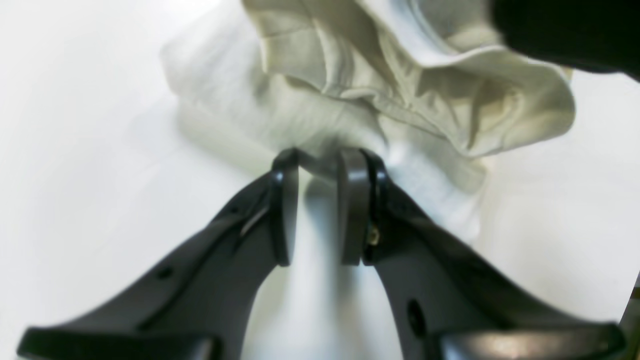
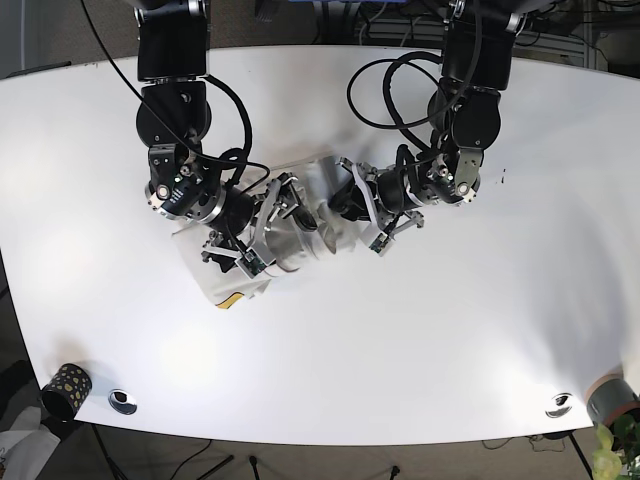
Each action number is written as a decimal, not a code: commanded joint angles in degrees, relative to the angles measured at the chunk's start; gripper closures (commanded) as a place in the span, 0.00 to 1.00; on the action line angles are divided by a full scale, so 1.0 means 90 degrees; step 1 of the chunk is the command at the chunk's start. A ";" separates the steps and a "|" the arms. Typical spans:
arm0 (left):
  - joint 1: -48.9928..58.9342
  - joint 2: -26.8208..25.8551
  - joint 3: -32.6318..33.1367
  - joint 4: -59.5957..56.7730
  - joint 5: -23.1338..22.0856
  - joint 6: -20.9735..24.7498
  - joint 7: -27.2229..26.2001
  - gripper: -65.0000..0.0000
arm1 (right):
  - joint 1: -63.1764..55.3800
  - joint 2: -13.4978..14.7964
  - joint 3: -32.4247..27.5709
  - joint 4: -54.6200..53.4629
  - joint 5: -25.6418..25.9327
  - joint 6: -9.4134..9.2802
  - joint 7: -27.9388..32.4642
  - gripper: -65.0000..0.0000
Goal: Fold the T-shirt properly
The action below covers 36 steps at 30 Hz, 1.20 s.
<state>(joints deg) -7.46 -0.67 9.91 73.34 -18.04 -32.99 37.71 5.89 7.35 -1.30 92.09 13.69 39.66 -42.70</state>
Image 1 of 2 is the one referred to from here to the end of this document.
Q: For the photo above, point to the white graphic print T-shirt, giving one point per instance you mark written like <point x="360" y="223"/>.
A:
<point x="426" y="84"/>

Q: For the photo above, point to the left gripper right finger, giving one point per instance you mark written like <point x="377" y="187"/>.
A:
<point x="448" y="303"/>

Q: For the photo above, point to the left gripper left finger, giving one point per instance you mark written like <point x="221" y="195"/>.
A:
<point x="195" y="304"/>

